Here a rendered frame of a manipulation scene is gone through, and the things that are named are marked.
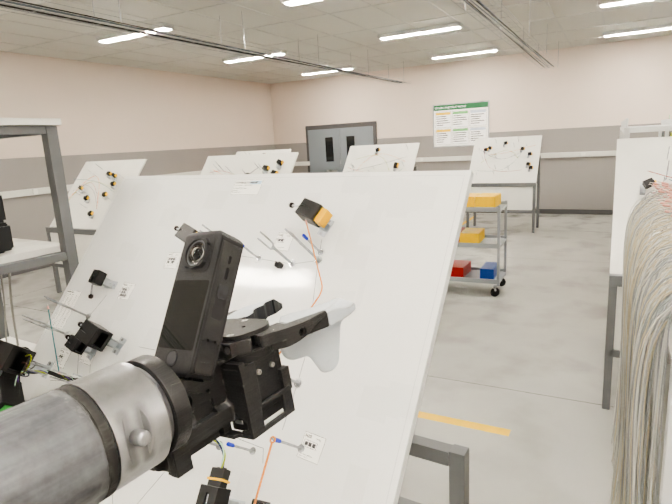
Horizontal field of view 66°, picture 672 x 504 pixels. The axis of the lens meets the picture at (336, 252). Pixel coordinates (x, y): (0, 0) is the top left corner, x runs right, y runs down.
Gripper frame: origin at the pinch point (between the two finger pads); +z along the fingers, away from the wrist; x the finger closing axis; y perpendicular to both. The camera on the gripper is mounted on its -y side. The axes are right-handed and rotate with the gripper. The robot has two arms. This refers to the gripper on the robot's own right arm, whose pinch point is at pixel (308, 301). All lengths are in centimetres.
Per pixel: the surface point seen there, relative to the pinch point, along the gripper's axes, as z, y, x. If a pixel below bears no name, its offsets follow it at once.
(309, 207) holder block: 53, -7, -38
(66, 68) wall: 465, -269, -801
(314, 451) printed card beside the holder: 30, 38, -29
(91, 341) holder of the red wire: 25, 17, -89
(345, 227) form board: 60, -1, -34
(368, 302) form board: 49, 14, -25
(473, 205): 502, 37, -163
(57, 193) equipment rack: 45, -22, -128
